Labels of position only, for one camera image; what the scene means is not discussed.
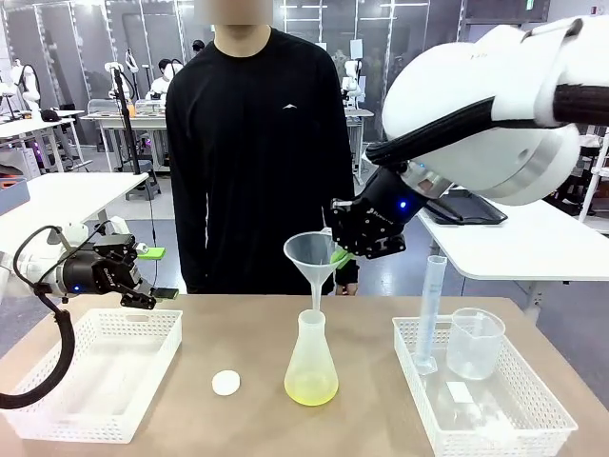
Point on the clear plastic graduated cylinder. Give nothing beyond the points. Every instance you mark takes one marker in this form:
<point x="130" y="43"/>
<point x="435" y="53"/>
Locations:
<point x="430" y="304"/>

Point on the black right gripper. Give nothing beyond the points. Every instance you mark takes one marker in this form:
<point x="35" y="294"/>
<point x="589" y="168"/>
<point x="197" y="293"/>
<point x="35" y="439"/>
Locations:
<point x="387" y="204"/>

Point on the small white label card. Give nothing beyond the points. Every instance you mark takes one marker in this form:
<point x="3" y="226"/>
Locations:
<point x="460" y="391"/>

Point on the clear plastic beaker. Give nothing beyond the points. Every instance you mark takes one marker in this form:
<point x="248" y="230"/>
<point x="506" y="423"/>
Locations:
<point x="476" y="347"/>

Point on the black flat tray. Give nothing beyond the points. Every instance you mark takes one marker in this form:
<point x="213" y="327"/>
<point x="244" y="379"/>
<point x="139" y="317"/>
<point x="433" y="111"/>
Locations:
<point x="468" y="209"/>

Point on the person's right forearm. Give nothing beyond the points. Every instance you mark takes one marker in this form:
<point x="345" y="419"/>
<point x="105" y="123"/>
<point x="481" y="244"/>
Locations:
<point x="192" y="257"/>

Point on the person's black shirt torso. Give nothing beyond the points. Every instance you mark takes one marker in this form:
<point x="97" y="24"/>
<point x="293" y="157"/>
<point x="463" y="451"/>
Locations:
<point x="261" y="143"/>

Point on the black cap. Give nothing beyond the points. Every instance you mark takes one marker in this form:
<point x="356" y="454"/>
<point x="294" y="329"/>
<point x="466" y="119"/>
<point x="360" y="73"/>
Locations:
<point x="49" y="115"/>

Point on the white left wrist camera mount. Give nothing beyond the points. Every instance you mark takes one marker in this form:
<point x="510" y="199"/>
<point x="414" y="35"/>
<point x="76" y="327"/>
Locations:
<point x="116" y="226"/>

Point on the person's left hand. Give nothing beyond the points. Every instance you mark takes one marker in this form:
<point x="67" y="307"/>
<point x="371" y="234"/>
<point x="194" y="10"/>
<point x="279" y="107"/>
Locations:
<point x="347" y="289"/>

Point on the white background desk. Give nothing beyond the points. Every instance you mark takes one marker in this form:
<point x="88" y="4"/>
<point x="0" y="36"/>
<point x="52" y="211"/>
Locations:
<point x="104" y="119"/>
<point x="43" y="126"/>

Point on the black tripod stand pole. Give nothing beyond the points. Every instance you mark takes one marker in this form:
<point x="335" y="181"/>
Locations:
<point x="124" y="119"/>

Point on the clear plastic funnel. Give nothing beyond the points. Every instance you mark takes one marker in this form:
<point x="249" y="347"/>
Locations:
<point x="307" y="254"/>

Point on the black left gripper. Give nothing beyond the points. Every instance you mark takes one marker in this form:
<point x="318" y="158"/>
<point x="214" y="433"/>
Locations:
<point x="90" y="273"/>

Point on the white paper sign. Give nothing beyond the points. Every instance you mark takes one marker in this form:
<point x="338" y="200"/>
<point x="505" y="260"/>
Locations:
<point x="357" y="48"/>

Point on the blue-grey box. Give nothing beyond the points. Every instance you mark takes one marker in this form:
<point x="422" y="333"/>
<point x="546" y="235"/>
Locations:
<point x="12" y="197"/>

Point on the translucent plastic conical flask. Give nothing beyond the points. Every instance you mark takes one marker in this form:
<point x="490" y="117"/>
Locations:
<point x="311" y="381"/>

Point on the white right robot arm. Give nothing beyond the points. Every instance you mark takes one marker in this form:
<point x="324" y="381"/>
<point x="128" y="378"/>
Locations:
<point x="476" y="95"/>

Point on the white perforated plastic basket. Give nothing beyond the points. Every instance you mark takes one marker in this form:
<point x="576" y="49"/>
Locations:
<point x="157" y="328"/>
<point x="537" y="404"/>

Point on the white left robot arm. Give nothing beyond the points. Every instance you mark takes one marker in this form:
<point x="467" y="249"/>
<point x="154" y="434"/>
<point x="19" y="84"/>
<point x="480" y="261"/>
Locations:
<point x="73" y="234"/>

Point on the white round foam stopper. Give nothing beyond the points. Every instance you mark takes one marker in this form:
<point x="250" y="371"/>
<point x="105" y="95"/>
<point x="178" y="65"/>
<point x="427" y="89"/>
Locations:
<point x="226" y="383"/>

